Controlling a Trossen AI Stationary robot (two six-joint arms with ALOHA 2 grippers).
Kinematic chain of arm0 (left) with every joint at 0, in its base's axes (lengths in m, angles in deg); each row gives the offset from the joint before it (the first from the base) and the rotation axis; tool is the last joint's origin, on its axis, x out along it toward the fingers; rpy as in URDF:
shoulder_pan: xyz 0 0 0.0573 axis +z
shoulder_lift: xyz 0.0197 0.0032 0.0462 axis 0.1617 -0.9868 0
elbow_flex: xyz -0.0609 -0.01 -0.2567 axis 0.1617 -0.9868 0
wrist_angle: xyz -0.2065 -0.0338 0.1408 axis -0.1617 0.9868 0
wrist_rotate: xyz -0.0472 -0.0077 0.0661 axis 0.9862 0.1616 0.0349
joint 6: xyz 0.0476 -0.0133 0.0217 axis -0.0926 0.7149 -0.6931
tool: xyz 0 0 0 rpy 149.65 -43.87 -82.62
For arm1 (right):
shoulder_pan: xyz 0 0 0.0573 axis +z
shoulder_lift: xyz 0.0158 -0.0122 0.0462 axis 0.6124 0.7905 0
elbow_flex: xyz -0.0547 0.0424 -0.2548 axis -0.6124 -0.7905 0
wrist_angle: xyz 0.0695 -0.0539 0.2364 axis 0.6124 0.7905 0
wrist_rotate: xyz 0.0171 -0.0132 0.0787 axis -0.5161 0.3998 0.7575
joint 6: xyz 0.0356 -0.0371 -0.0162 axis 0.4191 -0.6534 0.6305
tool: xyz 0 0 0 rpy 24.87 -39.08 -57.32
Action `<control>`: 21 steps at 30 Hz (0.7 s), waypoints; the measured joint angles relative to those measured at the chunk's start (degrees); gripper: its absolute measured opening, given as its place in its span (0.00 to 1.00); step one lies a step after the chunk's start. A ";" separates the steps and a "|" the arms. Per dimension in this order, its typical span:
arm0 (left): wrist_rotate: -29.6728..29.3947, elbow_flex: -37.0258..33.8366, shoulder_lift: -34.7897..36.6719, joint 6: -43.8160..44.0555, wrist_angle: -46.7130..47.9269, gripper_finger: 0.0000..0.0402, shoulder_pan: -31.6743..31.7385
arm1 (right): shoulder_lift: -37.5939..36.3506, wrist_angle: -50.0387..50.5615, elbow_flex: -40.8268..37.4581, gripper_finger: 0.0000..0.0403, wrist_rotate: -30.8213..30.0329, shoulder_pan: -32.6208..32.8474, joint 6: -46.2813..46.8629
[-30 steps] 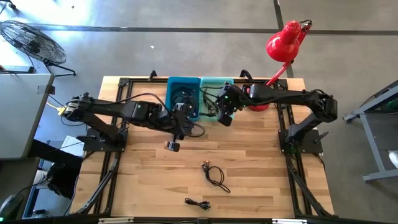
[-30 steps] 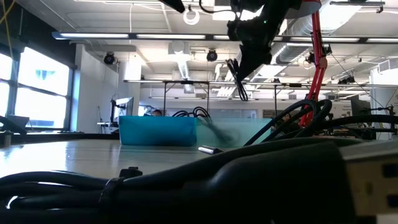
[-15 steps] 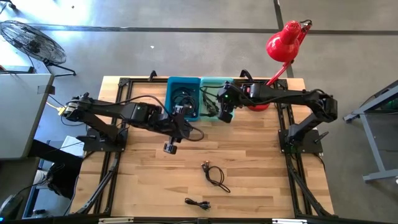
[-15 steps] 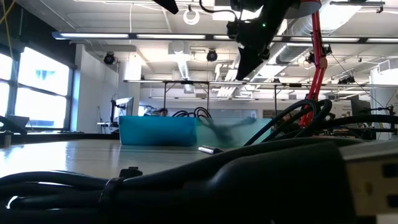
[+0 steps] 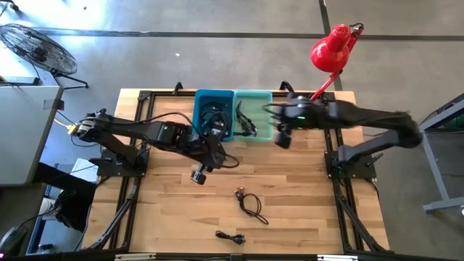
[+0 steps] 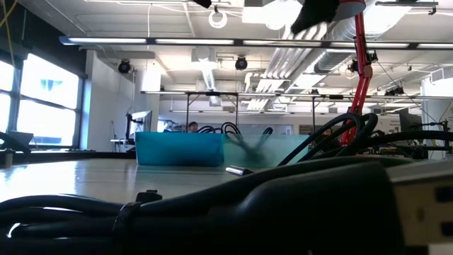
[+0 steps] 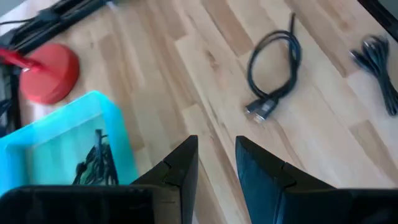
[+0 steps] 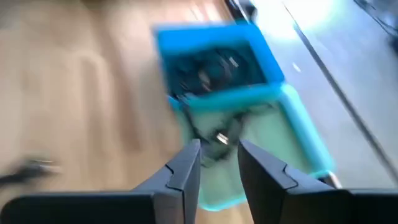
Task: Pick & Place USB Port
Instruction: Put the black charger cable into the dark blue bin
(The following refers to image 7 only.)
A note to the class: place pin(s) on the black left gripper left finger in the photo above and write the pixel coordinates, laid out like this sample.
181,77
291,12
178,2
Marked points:
174,199

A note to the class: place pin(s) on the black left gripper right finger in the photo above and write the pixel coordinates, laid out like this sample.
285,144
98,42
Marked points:
273,196

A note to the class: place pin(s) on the teal plastic bin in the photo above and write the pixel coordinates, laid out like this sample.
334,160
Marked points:
62,124

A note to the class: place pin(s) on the red desk lamp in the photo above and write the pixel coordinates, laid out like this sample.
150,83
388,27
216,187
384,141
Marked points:
49,74

